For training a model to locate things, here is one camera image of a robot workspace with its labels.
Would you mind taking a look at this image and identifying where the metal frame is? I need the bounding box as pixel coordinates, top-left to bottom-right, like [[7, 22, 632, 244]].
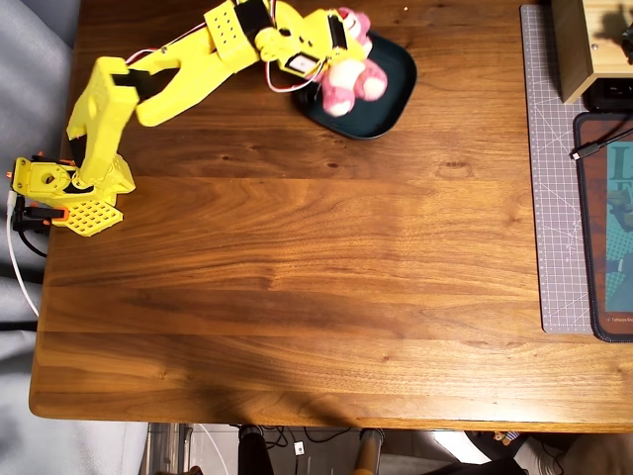
[[146, 423, 195, 475]]

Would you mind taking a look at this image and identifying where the black pole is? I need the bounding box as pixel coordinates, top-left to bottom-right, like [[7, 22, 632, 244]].
[[236, 424, 276, 475]]

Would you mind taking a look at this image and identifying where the black device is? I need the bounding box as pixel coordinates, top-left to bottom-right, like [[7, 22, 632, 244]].
[[583, 76, 633, 113]]

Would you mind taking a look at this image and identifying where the dark green plastic bin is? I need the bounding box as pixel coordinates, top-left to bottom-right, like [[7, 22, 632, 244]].
[[291, 29, 419, 142]]

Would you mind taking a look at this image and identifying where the pink strawberry bear plush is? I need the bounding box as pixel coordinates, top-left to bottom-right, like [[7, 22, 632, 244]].
[[316, 7, 390, 118]]

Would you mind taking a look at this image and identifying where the printed black-edged mouse pad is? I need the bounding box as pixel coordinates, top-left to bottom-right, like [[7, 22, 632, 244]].
[[573, 111, 633, 343]]

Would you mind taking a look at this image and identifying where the light wooden box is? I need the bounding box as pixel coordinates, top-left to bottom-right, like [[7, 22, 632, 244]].
[[551, 0, 633, 104]]

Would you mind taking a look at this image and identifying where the red white servo wire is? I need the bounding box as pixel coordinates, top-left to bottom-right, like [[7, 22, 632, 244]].
[[126, 46, 167, 66], [266, 61, 330, 96]]

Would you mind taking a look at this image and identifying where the yellow gripper with servo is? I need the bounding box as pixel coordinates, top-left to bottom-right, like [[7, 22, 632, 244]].
[[309, 8, 363, 83]]

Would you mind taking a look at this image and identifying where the grey cutting mat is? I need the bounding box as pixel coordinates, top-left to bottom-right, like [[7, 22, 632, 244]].
[[518, 3, 594, 334]]

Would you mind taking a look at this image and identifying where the orange black table clamp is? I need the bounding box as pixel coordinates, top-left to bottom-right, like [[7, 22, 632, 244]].
[[22, 205, 70, 227]]

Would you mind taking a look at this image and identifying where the black power cable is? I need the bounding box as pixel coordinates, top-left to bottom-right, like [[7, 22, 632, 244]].
[[12, 195, 48, 258]]

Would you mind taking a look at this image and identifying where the white USB cable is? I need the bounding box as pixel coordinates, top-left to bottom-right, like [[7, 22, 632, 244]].
[[4, 192, 41, 318]]

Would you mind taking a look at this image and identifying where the black USB cable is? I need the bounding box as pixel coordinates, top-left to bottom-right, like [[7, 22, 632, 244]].
[[571, 126, 633, 162]]

